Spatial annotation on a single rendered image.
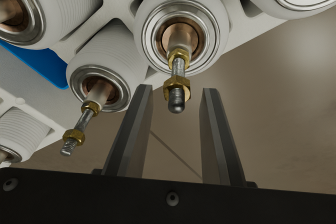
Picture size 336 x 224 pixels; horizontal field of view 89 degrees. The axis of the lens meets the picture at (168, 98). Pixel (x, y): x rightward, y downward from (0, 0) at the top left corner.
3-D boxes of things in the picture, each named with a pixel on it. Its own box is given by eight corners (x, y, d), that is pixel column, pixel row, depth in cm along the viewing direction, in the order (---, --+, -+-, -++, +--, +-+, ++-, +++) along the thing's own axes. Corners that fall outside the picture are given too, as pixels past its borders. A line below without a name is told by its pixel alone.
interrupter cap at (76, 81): (66, 56, 19) (63, 59, 19) (133, 70, 20) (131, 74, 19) (77, 103, 24) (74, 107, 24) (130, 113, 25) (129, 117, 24)
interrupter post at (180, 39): (195, 46, 17) (196, 63, 15) (173, 54, 18) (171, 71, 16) (187, 24, 16) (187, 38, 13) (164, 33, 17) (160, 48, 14)
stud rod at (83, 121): (92, 93, 20) (57, 150, 15) (101, 95, 20) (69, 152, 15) (93, 99, 21) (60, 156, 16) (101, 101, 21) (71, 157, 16)
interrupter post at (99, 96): (91, 79, 21) (79, 97, 19) (111, 83, 21) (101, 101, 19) (93, 93, 23) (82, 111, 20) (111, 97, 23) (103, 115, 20)
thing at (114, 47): (109, 3, 32) (53, 47, 18) (160, 15, 32) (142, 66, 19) (110, 50, 38) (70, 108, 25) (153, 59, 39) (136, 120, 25)
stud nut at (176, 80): (190, 96, 12) (191, 104, 11) (166, 97, 12) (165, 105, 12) (189, 73, 11) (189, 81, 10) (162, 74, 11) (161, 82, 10)
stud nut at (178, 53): (189, 67, 15) (189, 73, 14) (170, 69, 15) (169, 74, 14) (188, 46, 14) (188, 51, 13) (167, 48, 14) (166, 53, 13)
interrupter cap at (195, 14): (226, 60, 18) (227, 63, 18) (161, 80, 20) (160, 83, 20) (208, -20, 14) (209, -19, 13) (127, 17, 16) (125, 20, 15)
